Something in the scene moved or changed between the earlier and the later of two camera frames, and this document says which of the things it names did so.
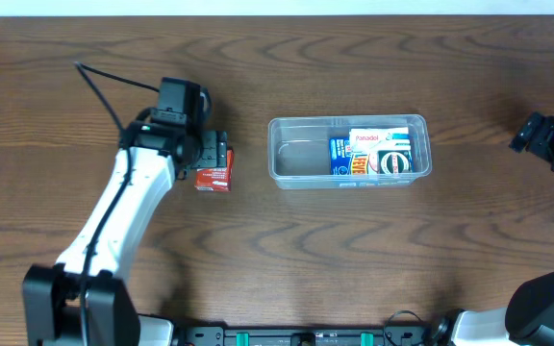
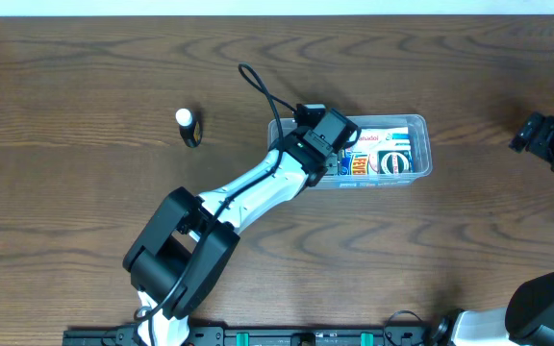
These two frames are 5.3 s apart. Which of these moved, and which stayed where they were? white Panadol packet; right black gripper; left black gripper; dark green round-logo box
Moved: left black gripper
Stayed: white Panadol packet; right black gripper; dark green round-logo box
